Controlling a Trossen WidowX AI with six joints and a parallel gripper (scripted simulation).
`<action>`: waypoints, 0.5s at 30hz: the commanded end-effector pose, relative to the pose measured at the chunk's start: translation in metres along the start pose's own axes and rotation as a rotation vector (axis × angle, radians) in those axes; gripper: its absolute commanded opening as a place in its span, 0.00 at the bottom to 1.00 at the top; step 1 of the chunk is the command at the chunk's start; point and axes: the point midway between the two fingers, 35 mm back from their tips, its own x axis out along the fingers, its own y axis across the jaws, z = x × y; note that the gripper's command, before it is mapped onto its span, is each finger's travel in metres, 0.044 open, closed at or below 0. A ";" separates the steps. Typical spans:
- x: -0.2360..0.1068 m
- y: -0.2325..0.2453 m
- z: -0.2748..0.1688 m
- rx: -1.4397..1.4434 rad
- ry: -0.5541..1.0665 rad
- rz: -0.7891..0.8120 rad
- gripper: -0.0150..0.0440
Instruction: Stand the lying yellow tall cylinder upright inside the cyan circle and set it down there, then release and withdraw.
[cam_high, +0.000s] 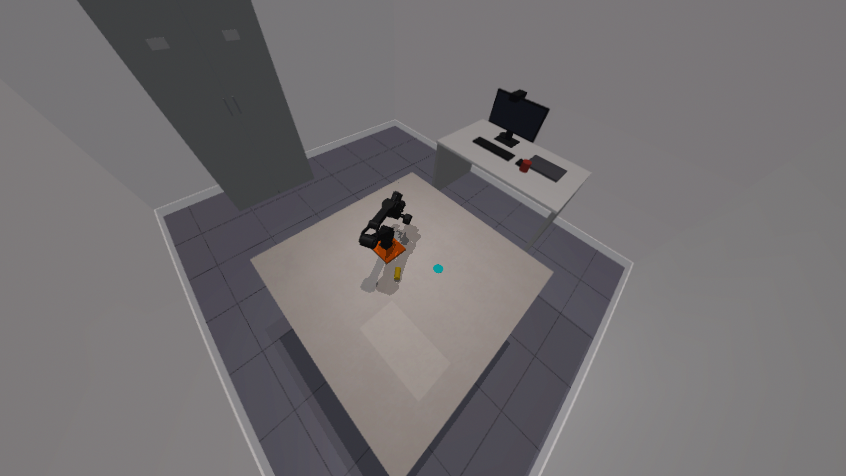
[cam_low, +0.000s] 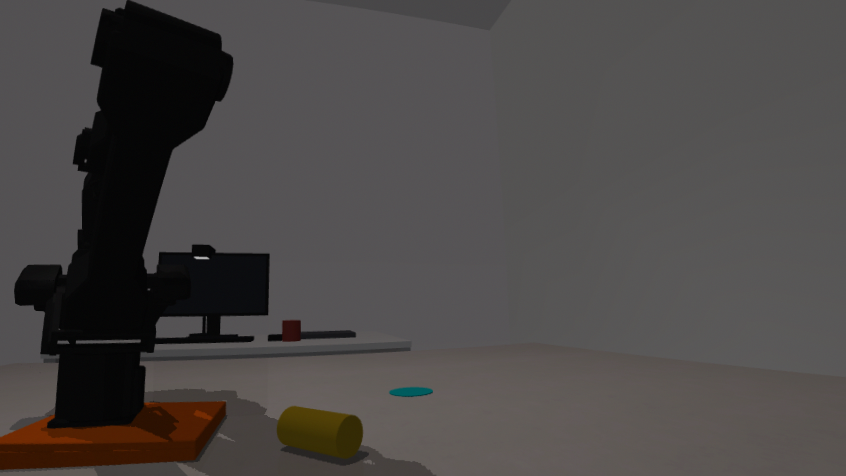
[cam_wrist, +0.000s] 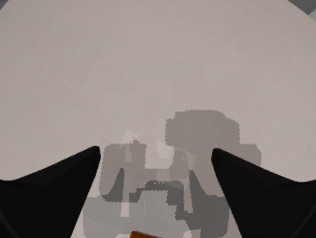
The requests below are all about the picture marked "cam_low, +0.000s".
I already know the dark yellow cylinder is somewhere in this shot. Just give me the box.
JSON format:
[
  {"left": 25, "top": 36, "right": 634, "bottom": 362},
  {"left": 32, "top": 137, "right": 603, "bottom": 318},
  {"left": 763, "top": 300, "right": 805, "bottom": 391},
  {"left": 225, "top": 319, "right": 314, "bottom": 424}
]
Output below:
[{"left": 277, "top": 406, "right": 363, "bottom": 459}]

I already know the cyan circle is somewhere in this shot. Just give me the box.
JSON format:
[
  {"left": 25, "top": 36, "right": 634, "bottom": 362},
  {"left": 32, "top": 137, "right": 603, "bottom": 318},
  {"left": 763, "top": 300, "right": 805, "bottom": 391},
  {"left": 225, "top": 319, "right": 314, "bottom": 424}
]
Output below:
[{"left": 390, "top": 388, "right": 433, "bottom": 397}]

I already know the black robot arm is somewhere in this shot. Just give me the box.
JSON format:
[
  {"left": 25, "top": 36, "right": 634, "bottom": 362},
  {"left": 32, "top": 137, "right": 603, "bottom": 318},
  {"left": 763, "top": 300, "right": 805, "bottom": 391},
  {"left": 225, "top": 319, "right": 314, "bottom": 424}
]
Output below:
[{"left": 40, "top": 0, "right": 233, "bottom": 429}]

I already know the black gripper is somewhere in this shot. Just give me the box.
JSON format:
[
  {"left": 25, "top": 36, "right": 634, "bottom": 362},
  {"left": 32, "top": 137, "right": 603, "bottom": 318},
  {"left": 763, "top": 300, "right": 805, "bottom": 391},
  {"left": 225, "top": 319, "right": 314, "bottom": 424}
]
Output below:
[{"left": 14, "top": 230, "right": 191, "bottom": 324}]

